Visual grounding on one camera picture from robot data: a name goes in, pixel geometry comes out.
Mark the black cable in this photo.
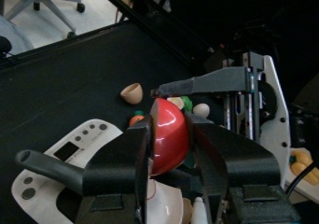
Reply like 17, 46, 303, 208
284, 161, 319, 199

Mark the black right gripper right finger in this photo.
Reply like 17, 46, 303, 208
184, 110, 303, 224

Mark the white plate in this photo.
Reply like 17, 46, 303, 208
145, 171, 184, 224

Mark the grey rounded furniture piece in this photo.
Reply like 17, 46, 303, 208
0, 14, 35, 53

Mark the tan round toy piece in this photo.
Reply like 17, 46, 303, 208
180, 198, 195, 224

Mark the black round knob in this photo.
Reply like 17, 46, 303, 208
0, 35, 12, 54

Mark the yellow orange toy pepper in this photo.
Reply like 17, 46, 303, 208
290, 149, 319, 186

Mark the red toy apple half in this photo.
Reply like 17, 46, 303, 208
148, 97, 192, 176

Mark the black frame post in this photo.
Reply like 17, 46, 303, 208
91, 0, 197, 70

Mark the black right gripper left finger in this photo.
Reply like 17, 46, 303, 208
73, 117, 153, 224

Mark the orange toy carrot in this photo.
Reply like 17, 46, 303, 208
127, 109, 145, 129

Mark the beige toy egg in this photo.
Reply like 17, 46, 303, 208
192, 103, 212, 119

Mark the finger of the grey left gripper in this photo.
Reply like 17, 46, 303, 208
151, 66, 254, 99

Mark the green toy pea pod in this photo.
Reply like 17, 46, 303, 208
179, 95, 195, 113

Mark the wooden egg cup half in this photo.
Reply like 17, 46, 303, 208
120, 82, 144, 105

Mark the black handled utensil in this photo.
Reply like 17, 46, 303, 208
13, 148, 85, 196

